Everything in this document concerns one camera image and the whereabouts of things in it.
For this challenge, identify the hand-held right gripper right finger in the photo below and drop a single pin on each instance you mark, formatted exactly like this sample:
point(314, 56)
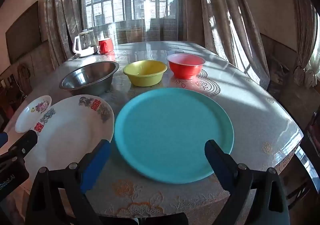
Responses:
point(217, 165)

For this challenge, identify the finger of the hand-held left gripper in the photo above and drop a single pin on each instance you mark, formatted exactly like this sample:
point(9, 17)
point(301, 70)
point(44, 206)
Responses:
point(3, 138)
point(25, 142)

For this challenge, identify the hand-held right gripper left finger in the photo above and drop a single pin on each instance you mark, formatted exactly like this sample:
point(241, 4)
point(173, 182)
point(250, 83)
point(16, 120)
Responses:
point(95, 165)

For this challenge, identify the small white floral plate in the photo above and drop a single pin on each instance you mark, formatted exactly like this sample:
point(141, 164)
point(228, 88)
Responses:
point(30, 115)

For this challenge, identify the large white floral plate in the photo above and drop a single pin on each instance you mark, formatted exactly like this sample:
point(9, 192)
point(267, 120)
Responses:
point(75, 130)

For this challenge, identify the teal plastic plate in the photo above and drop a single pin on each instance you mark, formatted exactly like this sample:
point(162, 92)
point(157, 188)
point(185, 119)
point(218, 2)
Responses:
point(172, 135)

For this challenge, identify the stainless steel bowl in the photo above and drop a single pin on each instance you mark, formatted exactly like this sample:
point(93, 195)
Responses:
point(87, 77)

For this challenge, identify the red plastic bowl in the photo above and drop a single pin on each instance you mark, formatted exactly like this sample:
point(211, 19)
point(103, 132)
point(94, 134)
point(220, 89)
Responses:
point(186, 68)

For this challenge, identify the yellow plastic bowl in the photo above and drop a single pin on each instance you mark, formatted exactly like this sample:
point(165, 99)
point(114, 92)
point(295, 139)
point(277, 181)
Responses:
point(145, 72)

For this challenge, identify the dark chair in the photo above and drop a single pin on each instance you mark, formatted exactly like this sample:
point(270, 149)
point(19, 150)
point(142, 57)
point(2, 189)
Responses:
point(312, 127)

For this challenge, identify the red mug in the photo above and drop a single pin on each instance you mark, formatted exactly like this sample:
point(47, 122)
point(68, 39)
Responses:
point(106, 46)

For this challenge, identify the beige patterned curtain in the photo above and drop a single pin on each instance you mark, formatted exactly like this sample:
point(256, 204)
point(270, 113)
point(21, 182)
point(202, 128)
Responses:
point(225, 14)
point(62, 14)

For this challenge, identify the sheer white curtain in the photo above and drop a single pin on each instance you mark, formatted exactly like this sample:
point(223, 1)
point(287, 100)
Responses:
point(155, 29)

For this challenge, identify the beige tied curtain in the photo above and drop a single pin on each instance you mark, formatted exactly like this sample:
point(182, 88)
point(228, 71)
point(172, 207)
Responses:
point(302, 27)

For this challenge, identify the dark wall board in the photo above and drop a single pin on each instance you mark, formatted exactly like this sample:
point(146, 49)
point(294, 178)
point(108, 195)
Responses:
point(23, 32)

